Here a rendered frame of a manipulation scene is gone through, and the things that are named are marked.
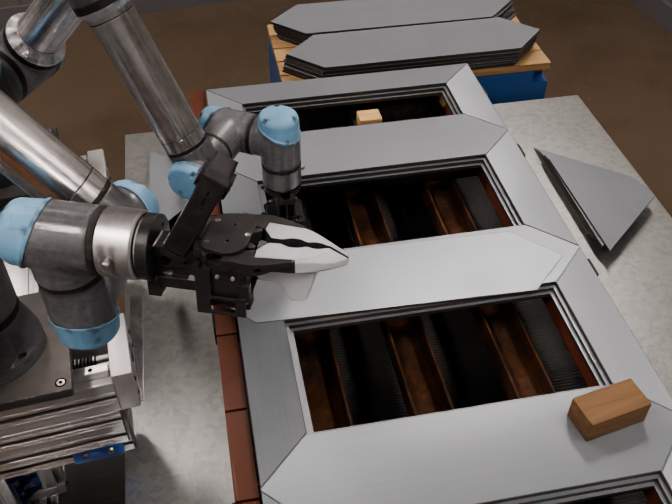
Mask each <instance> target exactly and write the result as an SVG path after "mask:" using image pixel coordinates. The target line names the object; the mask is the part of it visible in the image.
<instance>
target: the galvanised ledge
mask: <svg viewBox="0 0 672 504"><path fill-rule="evenodd" d="M152 152H154V153H156V154H158V155H160V156H163V157H165V158H167V159H169V157H168V155H167V154H166V152H165V150H164V148H163V147H162V145H161V143H160V142H159V140H158V138H157V137H156V135H155V133H154V132H147V133H137V134H128V135H125V180H132V181H134V182H135V183H137V184H142V185H144V186H146V187H147V188H148V189H149V190H150V172H149V163H150V155H151V154H152ZM150 153H151V154H150ZM169 160H170V159H169ZM138 295H143V373H144V401H141V405H140V406H136V407H131V409H132V415H133V423H134V431H135V439H136V448H135V449H131V450H127V451H126V452H125V504H232V503H235V500H234V491H233V482H232V473H231V464H230V455H229V446H228V437H227V427H226V418H225V409H224V400H223V391H222V382H221V373H220V364H219V355H218V346H217V345H216V342H215V336H214V329H213V320H212V314H211V313H203V312H198V309H197V299H196V291H195V290H187V289H179V288H171V287H166V289H165V291H164V292H163V294H162V296H155V295H149V291H148V284H147V280H141V279H140V280H137V281H135V280H127V282H126V284H125V318H126V321H127V325H128V329H129V331H130V296H138Z"/></svg>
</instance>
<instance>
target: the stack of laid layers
mask: <svg viewBox="0 0 672 504"><path fill-rule="evenodd" d="M437 95H442V97H443V99H444V101H445V103H446V104H447V106H448V108H449V110H450V112H451V114H452V115H456V114H463V113H462V111H461V109H460V108H459V106H458V104H457V102H456V100H455V99H454V97H453V95H452V93H451V91H450V90H449V88H448V86H447V84H446V83H441V84H432V85H422V86H413V87H403V88H394V89H384V90H374V91H365V92H355V93H346V94H336V95H327V96H317V97H307V98H298V99H288V100H279V101H269V102H260V103H250V104H242V105H243V110H244V112H248V113H253V114H259V113H260V112H261V111H262V110H263V109H264V108H266V107H269V106H272V105H274V106H279V105H284V106H288V107H290V108H292V109H293V110H295V111H296V110H305V109H315V108H324V107H333V106H343V105H352V104H362V103H371V102H380V101H390V100H399V99H409V98H418V97H427V96H437ZM472 168H481V170H482V172H483V173H484V175H485V177H486V179H487V181H488V183H489V185H490V187H491V188H492V190H493V192H494V194H495V196H496V198H497V200H498V201H499V203H500V205H501V207H502V209H503V211H504V213H505V215H506V216H507V218H508V220H509V222H510V224H511V226H510V227H503V228H495V229H488V230H480V231H472V232H465V233H457V234H450V235H442V236H435V237H427V238H419V239H412V240H404V241H397V242H389V243H381V244H374V245H366V246H359V247H351V248H344V249H353V248H362V247H371V246H380V245H389V244H398V243H408V242H417V241H426V240H435V239H444V238H453V237H462V236H471V235H480V234H489V233H499V232H508V231H509V232H512V233H514V234H516V235H519V236H521V237H523V238H526V239H528V240H530V241H533V242H535V243H537V244H540V245H542V246H544V247H547V248H549V249H551V250H553V251H556V252H558V253H560V254H562V255H563V256H562V258H561V259H560V260H559V262H558V263H557V264H556V266H555V267H554V268H553V270H552V271H551V272H550V274H549V275H548V276H547V278H546V279H545V280H544V282H543V283H542V284H541V286H540V287H539V288H538V290H534V291H526V292H518V293H509V294H501V295H492V296H484V297H476V298H467V299H459V300H450V301H442V302H434V303H425V304H417V305H409V306H400V307H392V308H383V309H375V310H367V311H358V312H350V313H342V314H333V315H324V316H315V317H307V318H298V319H289V320H283V321H285V325H286V330H287V335H288V340H289V346H290V351H291V356H292V361H293V366H294V371H295V376H296V381H297V387H298V392H299V397H300V402H301V407H302V412H303V417H304V422H305V427H306V434H310V433H316V432H314V431H313V426H312V422H311V417H310V412H309V407H308V402H307V397H306V392H305V387H304V382H303V377H302V372H301V367H300V363H299V358H298V353H297V348H296V343H295V338H294V334H298V333H305V332H312V331H319V330H325V329H332V328H339V327H346V326H353V325H360V324H367V323H373V322H380V321H387V320H394V319H401V318H408V317H415V316H421V315H428V314H435V313H442V312H449V311H456V310H463V309H469V308H476V307H483V306H490V305H497V304H504V303H511V302H517V301H524V300H531V299H538V298H545V297H550V299H551V300H552V302H553V304H554V306H555V308H556V310H557V312H558V314H559V315H560V317H561V319H562V321H563V323H564V325H565V327H566V328H567V330H568V332H569V334H570V336H571V338H572V340H573V342H574V343H575V345H576V347H577V349H578V351H579V353H580V355H581V356H582V358H583V360H584V362H585V364H586V366H587V368H588V370H589V371H590V373H591V375H592V377H593V379H594V381H595V383H596V384H597V386H603V385H609V384H613V383H612V382H611V380H610V378H609V377H608V375H607V373H606V371H605V369H604V368H603V366H602V364H601V362H600V360H599V359H598V357H597V355H596V353H595V351H594V349H593V348H592V346H591V344H590V342H589V340H588V339H587V337H586V335H585V333H584V331H583V330H582V328H581V326H580V324H579V322H578V321H577V319H576V317H575V315H574V313H573V312H572V310H571V308H570V306H569V304H568V303H567V301H566V299H565V297H564V295H563V294H562V292H561V290H560V288H559V286H558V285H557V281H558V279H559V278H560V276H561V275H562V273H563V272H564V270H565V269H566V267H567V266H568V264H569V263H570V261H571V260H572V258H573V257H574V255H575V254H576V252H577V251H578V249H579V248H580V247H579V246H578V245H576V244H573V243H571V242H568V241H566V240H563V239H561V238H558V237H556V236H553V235H551V234H548V233H546V232H543V231H541V230H538V229H536V228H533V227H531V226H528V225H526V224H524V223H523V221H522V220H521V218H520V216H519V214H518V212H517V211H516V209H515V207H514V205H513V203H512V202H511V200H510V198H509V196H508V194H507V192H506V191H505V189H504V187H503V185H502V183H501V182H500V180H499V178H498V176H497V174H496V173H495V171H494V169H493V167H492V165H491V164H490V162H489V160H488V158H487V156H486V154H484V155H476V156H467V157H459V158H450V159H442V160H434V161H425V162H417V163H408V164H400V165H391V166H383V167H374V168H366V169H357V170H349V171H341V172H332V173H324V174H315V175H307V176H302V180H301V189H306V188H315V187H323V186H331V185H340V184H348V183H356V182H364V181H373V180H381V179H389V178H398V177H406V176H414V175H423V174H431V173H439V172H447V171H456V170H464V169H472ZM344 249H342V250H344ZM597 386H594V387H597ZM648 489H653V491H654V493H655V495H656V497H657V498H658V500H659V502H660V504H672V490H671V488H670V487H669V485H668V483H667V481H666V479H665V478H664V476H663V474H662V471H657V472H652V473H646V474H641V475H635V476H630V477H624V478H619V479H613V480H608V481H602V482H597V483H591V484H586V485H580V486H574V487H569V488H563V489H558V490H552V491H547V492H541V493H536V494H530V495H525V496H519V497H514V498H508V499H503V500H497V501H492V502H486V503H481V504H572V503H577V502H583V501H588V500H594V499H599V498H605V497H610V496H615V495H621V494H626V493H632V492H637V491H642V490H648Z"/></svg>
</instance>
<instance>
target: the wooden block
mask: <svg viewBox="0 0 672 504"><path fill-rule="evenodd" d="M650 407H651V402H650V401H649V400H648V399H647V397H646V396H645V395H644V394H643V393H642V391H641V390H640V389H639V388H638V387H637V385H636V384H635V383H634V382H633V380H632V379H627V380H624V381H621V382H618V383H615V384H613V385H610V386H607V387H604V388H601V389H598V390H595V391H592V392H590V393H587V394H584V395H581V396H578V397H575V398H573V399H572V402H571V405H570V408H569V411H568V414H567V415H568V417H569V418H570V420H571V421H572V423H573V424H574V425H575V427H576V428H577V430H578V431H579V432H580V434H581V435H582V436H583V438H584V439H585V441H590V440H593V439H595V438H598V437H601V436H604V435H606V434H609V433H612V432H614V431H617V430H620V429H623V428H625V427H628V426H631V425H633V424H636V423H639V422H642V421H644V420H645V418H646V416H647V413H648V411H649V409H650Z"/></svg>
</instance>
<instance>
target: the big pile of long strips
mask: <svg viewBox="0 0 672 504"><path fill-rule="evenodd" d="M512 5H513V3H512V1H511V0H344V1H333V2H321V3H310V4H298V5H295V6H294V7H292V8H291V9H289V10H288V11H286V12H284V13H283V14H281V15H280V16H278V17H277V18H275V19H273V20H272V21H270V23H271V24H273V25H274V26H273V28H274V30H275V33H277V35H276V36H277V37H279V39H280V40H283V41H286V42H289V43H292V44H295V45H298V46H297V47H295V48H294V49H293V50H291V51H290V52H288V53H287V54H286V56H285V57H286V58H285V59H284V61H285V62H284V63H285V64H284V66H283V69H282V72H285V73H287V74H290V75H293V76H296V77H298V78H301V79H304V80H306V79H315V78H325V77H335V76H345V75H355V74H365V73H375V72H384V71H394V70H404V69H414V68H424V67H434V66H444V65H454V64H463V63H467V64H468V65H469V67H470V68H471V70H478V69H488V68H498V67H508V66H514V65H515V64H516V63H517V62H518V61H519V60H520V59H521V58H522V57H523V56H524V55H525V54H526V53H527V52H528V51H529V50H530V49H531V48H532V46H533V45H534V43H535V41H536V38H537V36H538V35H539V32H540V29H538V28H534V27H531V26H528V25H524V24H521V23H517V22H514V21H510V20H512V19H513V18H514V17H515V14H514V10H513V9H514V8H513V7H512Z"/></svg>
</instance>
